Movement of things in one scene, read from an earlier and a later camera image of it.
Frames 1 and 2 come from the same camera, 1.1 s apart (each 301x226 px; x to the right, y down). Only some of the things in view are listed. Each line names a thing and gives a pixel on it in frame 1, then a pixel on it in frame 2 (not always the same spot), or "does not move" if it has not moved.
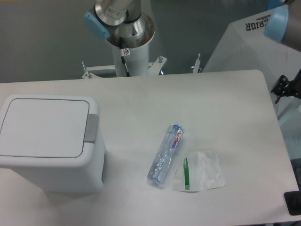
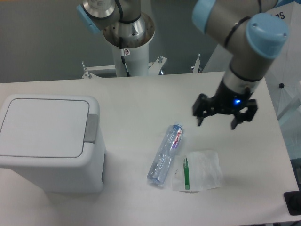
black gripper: [284, 87] → [225, 101]
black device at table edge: [293, 199] does not move
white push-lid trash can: [53, 141] does not move
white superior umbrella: [243, 46] does not move
